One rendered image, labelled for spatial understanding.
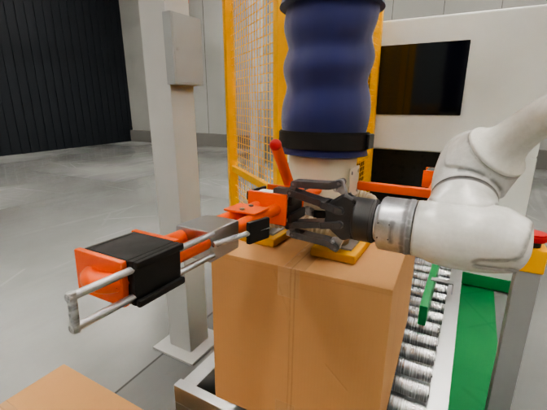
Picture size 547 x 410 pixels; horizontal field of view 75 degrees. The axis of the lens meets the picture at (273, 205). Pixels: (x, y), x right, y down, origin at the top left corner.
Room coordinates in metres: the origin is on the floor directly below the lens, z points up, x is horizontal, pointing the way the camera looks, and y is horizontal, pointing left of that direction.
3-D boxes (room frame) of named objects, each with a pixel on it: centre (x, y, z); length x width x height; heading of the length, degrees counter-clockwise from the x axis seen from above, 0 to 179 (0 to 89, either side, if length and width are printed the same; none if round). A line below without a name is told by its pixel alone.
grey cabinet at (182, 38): (1.78, 0.41, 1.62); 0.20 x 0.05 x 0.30; 151
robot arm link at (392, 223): (0.55, -0.20, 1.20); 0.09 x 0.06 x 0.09; 151
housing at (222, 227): (0.49, 0.10, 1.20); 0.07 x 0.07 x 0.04; 62
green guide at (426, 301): (1.89, -1.00, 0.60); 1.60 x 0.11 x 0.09; 151
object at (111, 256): (0.37, 0.16, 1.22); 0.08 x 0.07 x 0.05; 152
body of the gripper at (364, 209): (0.59, -0.14, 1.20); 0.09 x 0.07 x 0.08; 61
